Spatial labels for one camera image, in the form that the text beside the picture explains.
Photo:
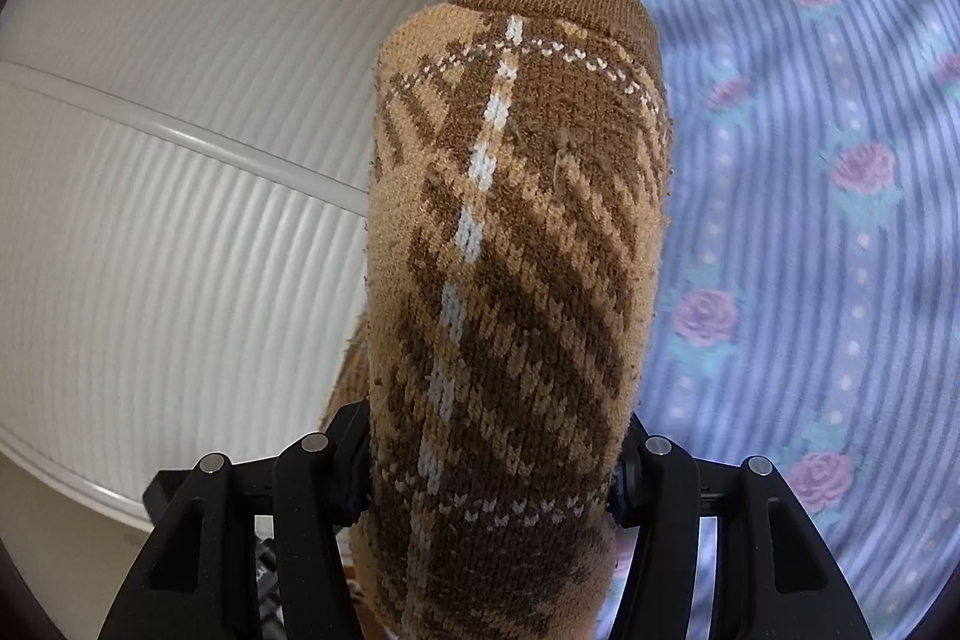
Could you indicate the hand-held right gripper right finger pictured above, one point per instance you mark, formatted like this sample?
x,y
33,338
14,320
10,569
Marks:
x,y
637,482

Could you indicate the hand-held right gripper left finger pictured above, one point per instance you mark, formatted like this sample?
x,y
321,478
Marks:
x,y
345,460

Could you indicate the brown plaid sock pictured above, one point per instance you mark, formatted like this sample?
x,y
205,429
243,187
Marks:
x,y
517,272

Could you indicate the bed with blue floral sheet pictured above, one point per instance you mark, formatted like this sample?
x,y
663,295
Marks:
x,y
795,310

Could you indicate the white ribbed wardrobe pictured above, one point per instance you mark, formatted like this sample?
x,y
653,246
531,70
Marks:
x,y
187,197

